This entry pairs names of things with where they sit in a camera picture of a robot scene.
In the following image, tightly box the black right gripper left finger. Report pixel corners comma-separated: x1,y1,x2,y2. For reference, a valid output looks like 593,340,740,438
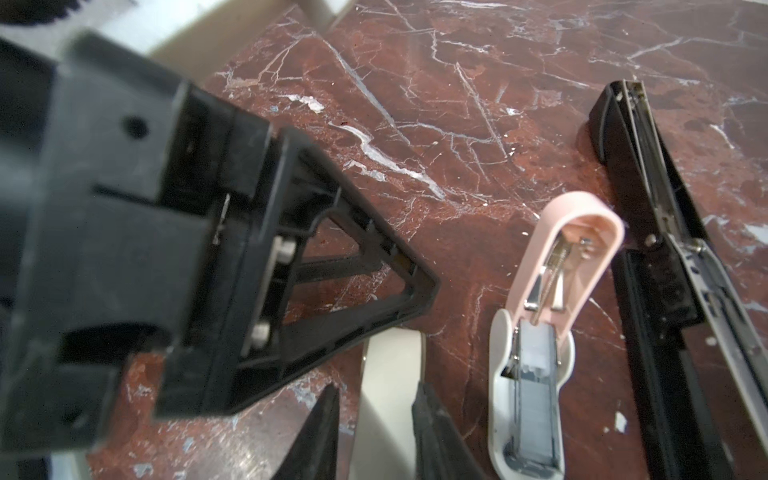
272,384,340,480

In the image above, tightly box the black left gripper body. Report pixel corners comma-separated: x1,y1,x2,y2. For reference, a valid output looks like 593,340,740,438
1,35,274,456

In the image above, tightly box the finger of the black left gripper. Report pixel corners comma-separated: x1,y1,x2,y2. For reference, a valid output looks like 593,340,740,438
227,127,439,414

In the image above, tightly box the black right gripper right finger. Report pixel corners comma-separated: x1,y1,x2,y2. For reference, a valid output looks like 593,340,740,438
412,381,486,479

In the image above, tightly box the beige white stapler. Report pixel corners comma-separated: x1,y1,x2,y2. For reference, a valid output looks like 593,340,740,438
348,328,426,479

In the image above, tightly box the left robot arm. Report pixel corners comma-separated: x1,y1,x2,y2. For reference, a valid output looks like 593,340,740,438
1,1,439,457

